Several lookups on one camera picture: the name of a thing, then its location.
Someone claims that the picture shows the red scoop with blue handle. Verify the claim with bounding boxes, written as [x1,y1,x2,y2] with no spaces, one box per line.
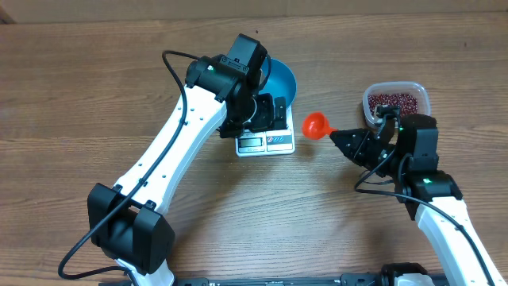
[302,112,337,140]

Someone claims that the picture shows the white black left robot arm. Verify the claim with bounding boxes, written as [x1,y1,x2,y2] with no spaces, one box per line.
[85,34,297,285]

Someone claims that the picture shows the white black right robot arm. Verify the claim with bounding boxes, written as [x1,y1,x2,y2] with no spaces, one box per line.
[329,114,506,285]

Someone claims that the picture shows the teal plastic bowl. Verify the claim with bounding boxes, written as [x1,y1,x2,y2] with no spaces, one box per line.
[260,58,297,108]

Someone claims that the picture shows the white digital kitchen scale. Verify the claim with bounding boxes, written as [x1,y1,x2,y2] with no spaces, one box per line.
[235,107,295,157]

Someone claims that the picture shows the red beans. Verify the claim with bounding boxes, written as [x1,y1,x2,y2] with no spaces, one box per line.
[368,93,418,116]

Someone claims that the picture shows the clear plastic container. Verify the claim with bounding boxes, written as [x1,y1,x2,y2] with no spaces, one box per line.
[362,81,432,129]

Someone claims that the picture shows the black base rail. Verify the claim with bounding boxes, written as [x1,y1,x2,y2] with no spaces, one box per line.
[98,261,449,286]

